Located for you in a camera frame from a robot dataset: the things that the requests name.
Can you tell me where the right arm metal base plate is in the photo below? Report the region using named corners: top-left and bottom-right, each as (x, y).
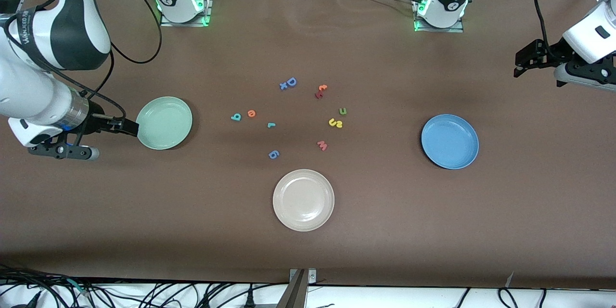
top-left (160, 0), bottom-right (214, 27)

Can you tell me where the blue round plate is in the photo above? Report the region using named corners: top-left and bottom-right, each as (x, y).
top-left (421, 114), bottom-right (480, 170)

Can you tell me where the green tipped cable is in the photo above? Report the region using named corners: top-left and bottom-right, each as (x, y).
top-left (66, 278), bottom-right (91, 298)

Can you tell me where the beige round plate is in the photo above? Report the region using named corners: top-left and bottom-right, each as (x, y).
top-left (272, 168), bottom-right (335, 232)

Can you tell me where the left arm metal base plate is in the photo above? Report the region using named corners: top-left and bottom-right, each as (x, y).
top-left (413, 0), bottom-right (465, 34)

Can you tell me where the black looped floor cable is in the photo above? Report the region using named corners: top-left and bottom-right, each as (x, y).
top-left (498, 287), bottom-right (519, 308)

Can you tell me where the small metal corner bracket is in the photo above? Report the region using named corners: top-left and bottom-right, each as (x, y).
top-left (289, 269), bottom-right (317, 285)

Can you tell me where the light green round plate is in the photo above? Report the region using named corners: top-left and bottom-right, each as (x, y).
top-left (135, 96), bottom-right (193, 151)

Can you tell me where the grey aluminium profile bar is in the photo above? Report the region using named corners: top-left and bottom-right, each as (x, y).
top-left (277, 269), bottom-right (308, 308)

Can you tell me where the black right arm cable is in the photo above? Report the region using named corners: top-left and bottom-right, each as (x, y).
top-left (0, 0), bottom-right (163, 123)

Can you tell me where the brown table cover sheet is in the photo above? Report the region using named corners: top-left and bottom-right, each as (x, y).
top-left (0, 0), bottom-right (616, 290)

